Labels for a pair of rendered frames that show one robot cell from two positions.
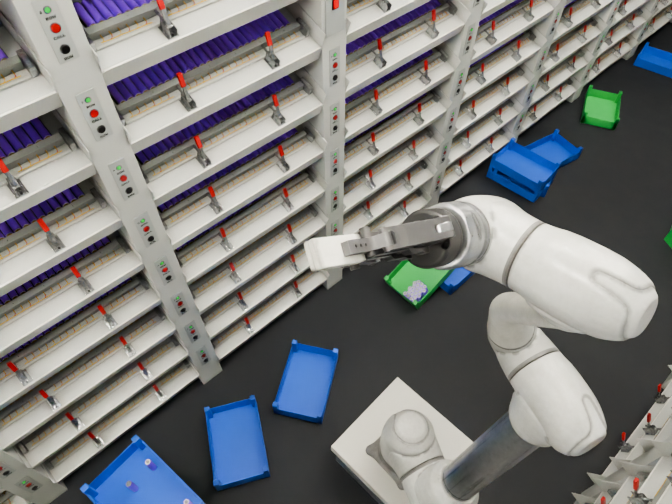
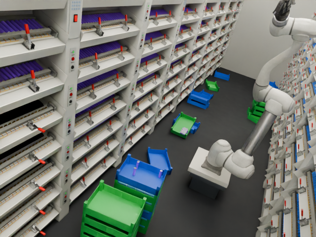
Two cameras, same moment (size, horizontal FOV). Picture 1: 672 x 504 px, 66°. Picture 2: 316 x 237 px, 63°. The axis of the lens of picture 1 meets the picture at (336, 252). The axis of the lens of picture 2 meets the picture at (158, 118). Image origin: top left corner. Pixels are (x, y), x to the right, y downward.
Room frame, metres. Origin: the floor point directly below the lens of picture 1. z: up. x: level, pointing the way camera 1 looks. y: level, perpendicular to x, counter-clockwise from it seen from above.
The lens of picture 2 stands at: (-0.80, 1.18, 1.65)
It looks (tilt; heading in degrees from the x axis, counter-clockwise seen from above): 30 degrees down; 331
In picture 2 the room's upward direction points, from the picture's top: 15 degrees clockwise
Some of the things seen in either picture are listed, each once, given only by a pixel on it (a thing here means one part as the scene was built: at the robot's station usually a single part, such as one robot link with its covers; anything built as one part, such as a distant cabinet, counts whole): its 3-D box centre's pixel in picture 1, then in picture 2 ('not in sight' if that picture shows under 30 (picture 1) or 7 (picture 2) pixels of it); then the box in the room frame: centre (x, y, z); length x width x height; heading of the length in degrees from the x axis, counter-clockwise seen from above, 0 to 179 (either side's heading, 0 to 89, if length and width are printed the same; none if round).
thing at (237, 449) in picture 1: (236, 441); not in sight; (0.64, 0.38, 0.04); 0.30 x 0.20 x 0.08; 15
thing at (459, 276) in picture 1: (441, 259); (186, 123); (1.50, -0.51, 0.04); 0.30 x 0.20 x 0.08; 43
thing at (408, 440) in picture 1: (408, 439); (220, 152); (0.53, -0.23, 0.41); 0.18 x 0.16 x 0.22; 24
